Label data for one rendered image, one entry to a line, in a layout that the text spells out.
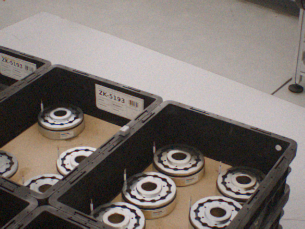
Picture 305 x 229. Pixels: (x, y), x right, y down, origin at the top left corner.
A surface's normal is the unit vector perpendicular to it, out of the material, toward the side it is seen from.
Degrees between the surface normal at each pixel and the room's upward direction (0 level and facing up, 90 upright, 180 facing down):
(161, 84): 0
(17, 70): 90
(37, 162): 0
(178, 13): 0
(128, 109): 90
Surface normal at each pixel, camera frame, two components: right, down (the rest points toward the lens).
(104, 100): -0.53, 0.45
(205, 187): 0.00, -0.85
